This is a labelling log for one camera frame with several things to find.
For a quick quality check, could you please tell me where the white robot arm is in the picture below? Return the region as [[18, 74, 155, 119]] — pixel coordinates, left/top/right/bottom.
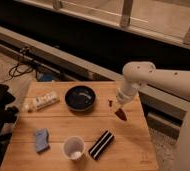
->
[[116, 61, 190, 171]]

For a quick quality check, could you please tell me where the dark blue ceramic bowl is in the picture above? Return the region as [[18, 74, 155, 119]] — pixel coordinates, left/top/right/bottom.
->
[[65, 85, 96, 111]]

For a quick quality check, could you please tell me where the white ceramic cup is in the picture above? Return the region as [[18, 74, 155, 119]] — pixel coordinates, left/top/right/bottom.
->
[[63, 136, 85, 161]]

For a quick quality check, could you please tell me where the blue object on floor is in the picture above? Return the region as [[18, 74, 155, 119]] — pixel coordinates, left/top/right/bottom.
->
[[37, 74, 53, 82]]

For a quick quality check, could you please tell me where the black white striped box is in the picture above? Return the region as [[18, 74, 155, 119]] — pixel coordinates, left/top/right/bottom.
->
[[88, 130, 114, 160]]

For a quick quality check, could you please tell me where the blue sponge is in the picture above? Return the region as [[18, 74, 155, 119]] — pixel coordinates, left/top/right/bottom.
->
[[34, 128, 49, 153]]

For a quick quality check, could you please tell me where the black cable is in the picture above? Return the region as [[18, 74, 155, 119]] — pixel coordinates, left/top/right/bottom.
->
[[2, 49, 42, 83]]

